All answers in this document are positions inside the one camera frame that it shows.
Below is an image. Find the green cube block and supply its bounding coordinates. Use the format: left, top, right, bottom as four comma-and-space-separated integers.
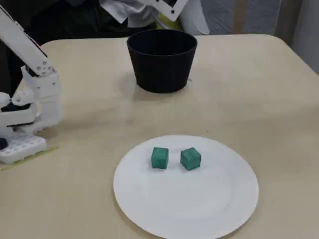
180, 147, 202, 172
151, 147, 169, 170

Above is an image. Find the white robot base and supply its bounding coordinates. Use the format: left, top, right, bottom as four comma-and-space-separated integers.
0, 92, 63, 165

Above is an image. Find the white round plate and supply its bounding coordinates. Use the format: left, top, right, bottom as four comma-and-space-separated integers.
113, 135, 260, 239

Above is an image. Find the black plastic cup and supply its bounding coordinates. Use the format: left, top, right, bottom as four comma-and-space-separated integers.
126, 29, 199, 94

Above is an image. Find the yellow green cushion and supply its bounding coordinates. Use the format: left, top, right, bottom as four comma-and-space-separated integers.
158, 12, 184, 32

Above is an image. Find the green tape strip on table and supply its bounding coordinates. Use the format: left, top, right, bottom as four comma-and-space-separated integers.
1, 146, 61, 171

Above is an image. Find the white grey garment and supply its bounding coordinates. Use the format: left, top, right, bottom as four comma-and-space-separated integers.
98, 0, 160, 28

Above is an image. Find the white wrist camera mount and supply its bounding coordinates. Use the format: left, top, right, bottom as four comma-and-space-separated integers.
143, 0, 190, 22

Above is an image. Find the wooden post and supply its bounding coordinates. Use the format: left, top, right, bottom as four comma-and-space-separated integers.
233, 0, 248, 34

